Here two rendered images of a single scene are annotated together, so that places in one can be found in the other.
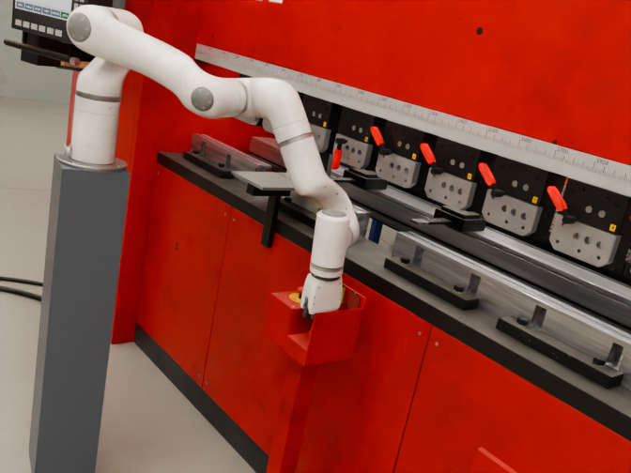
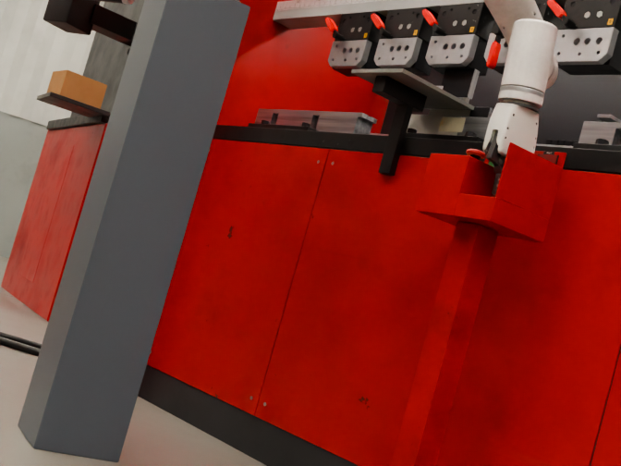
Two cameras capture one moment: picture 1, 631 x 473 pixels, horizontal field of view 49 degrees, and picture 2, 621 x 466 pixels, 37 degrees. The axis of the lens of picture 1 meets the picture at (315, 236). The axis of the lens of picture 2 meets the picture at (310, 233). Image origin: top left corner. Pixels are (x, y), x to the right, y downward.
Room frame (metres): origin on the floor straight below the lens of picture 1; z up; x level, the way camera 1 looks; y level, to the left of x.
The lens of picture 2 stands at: (-0.10, 0.21, 0.44)
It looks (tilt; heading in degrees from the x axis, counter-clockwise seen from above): 4 degrees up; 2
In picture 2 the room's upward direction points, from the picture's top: 16 degrees clockwise
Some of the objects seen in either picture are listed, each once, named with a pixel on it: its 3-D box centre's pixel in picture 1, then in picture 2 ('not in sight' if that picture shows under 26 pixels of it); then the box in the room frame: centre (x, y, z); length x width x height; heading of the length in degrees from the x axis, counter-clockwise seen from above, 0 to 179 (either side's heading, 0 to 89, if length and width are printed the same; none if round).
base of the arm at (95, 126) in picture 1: (95, 130); not in sight; (1.89, 0.66, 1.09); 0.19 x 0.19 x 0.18
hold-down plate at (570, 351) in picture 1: (556, 349); not in sight; (1.48, -0.59, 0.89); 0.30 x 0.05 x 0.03; 41
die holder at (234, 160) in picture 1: (227, 160); (310, 128); (2.68, 0.40, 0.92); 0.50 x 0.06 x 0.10; 41
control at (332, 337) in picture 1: (313, 315); (490, 182); (1.73, -0.04, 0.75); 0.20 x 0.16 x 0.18; 39
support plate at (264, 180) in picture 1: (280, 180); (413, 90); (2.17, 0.14, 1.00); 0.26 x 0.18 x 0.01; 131
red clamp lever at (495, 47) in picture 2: (339, 153); (496, 49); (2.11, -0.02, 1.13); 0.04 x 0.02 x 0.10; 131
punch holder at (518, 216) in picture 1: (522, 196); not in sight; (1.69, -0.48, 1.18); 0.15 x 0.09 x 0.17; 41
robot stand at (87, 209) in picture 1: (75, 324); (133, 216); (1.89, 0.66, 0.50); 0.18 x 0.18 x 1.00; 29
